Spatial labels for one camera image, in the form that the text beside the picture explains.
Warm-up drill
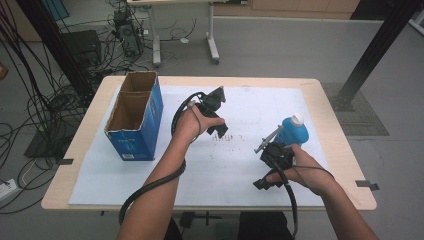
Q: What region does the person's right leg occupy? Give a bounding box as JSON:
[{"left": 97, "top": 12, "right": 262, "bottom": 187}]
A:
[{"left": 237, "top": 211, "right": 295, "bottom": 240}]

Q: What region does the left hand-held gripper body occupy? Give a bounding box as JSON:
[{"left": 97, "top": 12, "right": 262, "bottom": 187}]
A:
[{"left": 194, "top": 85, "right": 227, "bottom": 118}]

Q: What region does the black box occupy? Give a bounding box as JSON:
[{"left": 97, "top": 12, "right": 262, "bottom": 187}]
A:
[{"left": 61, "top": 29, "right": 103, "bottom": 68}]

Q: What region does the black computer tower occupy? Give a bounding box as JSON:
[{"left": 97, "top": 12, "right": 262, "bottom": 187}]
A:
[{"left": 113, "top": 9, "right": 144, "bottom": 58}]

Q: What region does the person's left hand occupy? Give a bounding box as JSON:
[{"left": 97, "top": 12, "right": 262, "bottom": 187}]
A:
[{"left": 171, "top": 105, "right": 226, "bottom": 146}]

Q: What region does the black metal post with base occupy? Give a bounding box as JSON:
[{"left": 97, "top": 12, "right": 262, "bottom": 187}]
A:
[{"left": 329, "top": 0, "right": 423, "bottom": 113}]

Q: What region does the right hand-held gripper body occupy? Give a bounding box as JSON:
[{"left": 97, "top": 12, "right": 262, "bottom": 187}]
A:
[{"left": 254, "top": 125, "right": 296, "bottom": 172}]

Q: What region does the black table frame bar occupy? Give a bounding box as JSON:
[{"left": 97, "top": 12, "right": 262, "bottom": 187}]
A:
[{"left": 179, "top": 210, "right": 224, "bottom": 229}]

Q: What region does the blue plastic bottle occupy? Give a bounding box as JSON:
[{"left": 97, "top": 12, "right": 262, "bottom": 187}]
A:
[{"left": 274, "top": 117, "right": 310, "bottom": 148}]

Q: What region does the thin black cable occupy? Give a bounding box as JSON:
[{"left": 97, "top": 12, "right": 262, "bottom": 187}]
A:
[{"left": 292, "top": 164, "right": 335, "bottom": 179}]

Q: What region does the blue cardboard box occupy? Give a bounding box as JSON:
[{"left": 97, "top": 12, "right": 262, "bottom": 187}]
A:
[{"left": 104, "top": 70, "right": 164, "bottom": 162}]

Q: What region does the white power strip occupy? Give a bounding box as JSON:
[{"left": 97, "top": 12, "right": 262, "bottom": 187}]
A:
[{"left": 0, "top": 178, "right": 18, "bottom": 203}]

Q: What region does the bundle of black cables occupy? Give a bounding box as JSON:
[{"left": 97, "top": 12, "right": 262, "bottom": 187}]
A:
[{"left": 0, "top": 0, "right": 114, "bottom": 214}]

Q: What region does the person's left leg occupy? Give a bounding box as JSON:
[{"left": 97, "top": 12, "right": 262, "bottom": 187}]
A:
[{"left": 164, "top": 216, "right": 184, "bottom": 240}]

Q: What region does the white desk frame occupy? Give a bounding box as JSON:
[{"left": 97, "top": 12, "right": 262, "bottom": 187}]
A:
[{"left": 126, "top": 0, "right": 231, "bottom": 68}]

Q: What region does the white bottle cap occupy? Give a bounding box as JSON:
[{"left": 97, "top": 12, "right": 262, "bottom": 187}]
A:
[{"left": 290, "top": 113, "right": 305, "bottom": 127}]

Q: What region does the white paper sheet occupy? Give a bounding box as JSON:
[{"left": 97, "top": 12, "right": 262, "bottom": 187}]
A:
[{"left": 68, "top": 85, "right": 329, "bottom": 208}]

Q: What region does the person's right hand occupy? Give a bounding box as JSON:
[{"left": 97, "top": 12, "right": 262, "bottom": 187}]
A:
[{"left": 265, "top": 143, "right": 336, "bottom": 196}]

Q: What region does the thin grey cable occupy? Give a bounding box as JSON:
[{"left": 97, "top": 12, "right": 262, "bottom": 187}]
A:
[{"left": 187, "top": 99, "right": 203, "bottom": 136}]

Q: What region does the grey floor mat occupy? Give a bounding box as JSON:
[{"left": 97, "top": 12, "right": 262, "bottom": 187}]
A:
[{"left": 319, "top": 82, "right": 390, "bottom": 137}]

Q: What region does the person's leg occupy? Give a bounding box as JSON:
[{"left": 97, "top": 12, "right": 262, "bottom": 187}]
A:
[
  {"left": 237, "top": 211, "right": 295, "bottom": 240},
  {"left": 164, "top": 216, "right": 184, "bottom": 240}
]

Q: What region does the black floor plate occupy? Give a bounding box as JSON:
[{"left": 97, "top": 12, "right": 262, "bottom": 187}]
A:
[{"left": 23, "top": 129, "right": 68, "bottom": 159}]

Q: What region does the thick black left gripper cable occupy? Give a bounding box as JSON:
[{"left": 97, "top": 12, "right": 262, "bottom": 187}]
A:
[{"left": 118, "top": 91, "right": 205, "bottom": 226}]

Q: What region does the thick black gripper cable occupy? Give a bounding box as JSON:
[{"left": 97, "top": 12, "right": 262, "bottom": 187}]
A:
[
  {"left": 118, "top": 91, "right": 205, "bottom": 226},
  {"left": 271, "top": 159, "right": 299, "bottom": 239}
]

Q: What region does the thick black right gripper cable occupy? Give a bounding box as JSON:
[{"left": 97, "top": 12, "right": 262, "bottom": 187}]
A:
[{"left": 271, "top": 159, "right": 299, "bottom": 239}]

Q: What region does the wooden cabinet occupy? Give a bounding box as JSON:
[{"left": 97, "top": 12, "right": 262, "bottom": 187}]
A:
[{"left": 213, "top": 0, "right": 361, "bottom": 20}]

